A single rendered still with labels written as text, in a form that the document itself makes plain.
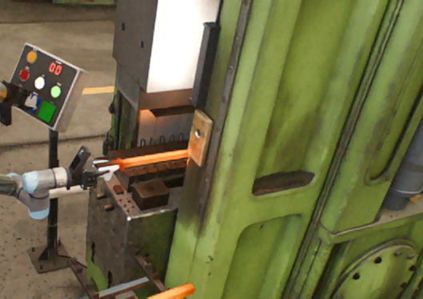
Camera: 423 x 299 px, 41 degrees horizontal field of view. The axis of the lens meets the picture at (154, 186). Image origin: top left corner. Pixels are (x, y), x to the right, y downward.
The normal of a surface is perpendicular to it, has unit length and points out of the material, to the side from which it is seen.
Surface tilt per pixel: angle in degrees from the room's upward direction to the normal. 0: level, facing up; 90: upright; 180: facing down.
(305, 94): 89
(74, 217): 0
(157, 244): 90
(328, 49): 89
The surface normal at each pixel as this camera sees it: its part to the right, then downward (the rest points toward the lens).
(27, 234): 0.12, -0.80
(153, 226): 0.44, 0.57
